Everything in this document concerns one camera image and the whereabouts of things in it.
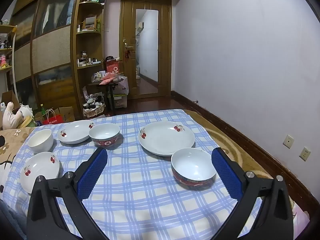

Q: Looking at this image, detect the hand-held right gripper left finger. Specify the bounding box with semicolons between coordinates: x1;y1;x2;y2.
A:
26;147;110;240

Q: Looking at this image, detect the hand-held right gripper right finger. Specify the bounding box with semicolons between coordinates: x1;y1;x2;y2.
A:
211;147;294;240

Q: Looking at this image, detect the red patterned bowl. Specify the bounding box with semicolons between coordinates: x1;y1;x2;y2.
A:
89;123;120;150
171;147;217;191

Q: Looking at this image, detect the medium white cherry plate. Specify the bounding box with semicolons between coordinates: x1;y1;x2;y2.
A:
57;120;97;145

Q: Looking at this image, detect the small white cherry plate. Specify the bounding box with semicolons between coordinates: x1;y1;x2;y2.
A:
20;152;60;194

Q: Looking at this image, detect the plain white bowl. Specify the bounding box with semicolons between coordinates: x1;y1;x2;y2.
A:
27;129;54;154

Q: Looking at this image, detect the large white cherry plate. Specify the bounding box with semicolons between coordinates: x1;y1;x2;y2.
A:
138;121;196;157

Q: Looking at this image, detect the blue checkered cloth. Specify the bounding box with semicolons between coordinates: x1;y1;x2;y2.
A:
4;109;265;240

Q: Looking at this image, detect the wicker basket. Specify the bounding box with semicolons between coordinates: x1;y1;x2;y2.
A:
82;102;106;118

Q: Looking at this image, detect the cardboard box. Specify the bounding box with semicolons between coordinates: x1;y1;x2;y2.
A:
1;90;22;110
50;106;75;123

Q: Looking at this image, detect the red paper bag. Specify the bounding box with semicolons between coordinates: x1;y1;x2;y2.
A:
42;109;64;125

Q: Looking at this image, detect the striped plush toy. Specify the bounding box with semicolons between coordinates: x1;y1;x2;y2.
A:
84;94;104;106

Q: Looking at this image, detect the plastic storage box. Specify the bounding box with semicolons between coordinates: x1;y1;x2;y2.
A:
107;94;128;109

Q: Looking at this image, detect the small black table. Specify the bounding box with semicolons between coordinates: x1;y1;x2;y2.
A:
87;79;125;117

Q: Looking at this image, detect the yellow green plush toy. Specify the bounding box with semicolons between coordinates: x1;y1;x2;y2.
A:
19;116;35;128

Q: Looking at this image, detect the white pink plush doll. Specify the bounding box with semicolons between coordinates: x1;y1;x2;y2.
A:
2;101;34;130

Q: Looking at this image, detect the pink packet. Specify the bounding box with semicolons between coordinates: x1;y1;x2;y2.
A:
99;72;118;85

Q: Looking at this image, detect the red box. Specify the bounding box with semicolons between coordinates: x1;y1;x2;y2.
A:
105;59;120;74

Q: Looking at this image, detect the wooden corner shelf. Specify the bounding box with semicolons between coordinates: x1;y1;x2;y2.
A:
75;1;105;118

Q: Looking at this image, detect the wooden wardrobe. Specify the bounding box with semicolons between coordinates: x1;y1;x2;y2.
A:
10;0;84;120

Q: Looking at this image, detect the door mirror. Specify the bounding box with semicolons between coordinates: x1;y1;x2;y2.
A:
136;9;159;95

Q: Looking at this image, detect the wooden door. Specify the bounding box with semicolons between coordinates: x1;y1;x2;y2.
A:
121;0;173;99

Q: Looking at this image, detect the toy shelf rack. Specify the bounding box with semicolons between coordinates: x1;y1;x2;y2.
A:
0;20;18;85

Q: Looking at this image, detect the wall socket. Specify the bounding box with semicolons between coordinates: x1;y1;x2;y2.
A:
299;147;312;162
283;135;294;149

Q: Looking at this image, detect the brass door handle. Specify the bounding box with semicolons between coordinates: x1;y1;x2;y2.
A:
124;38;134;58

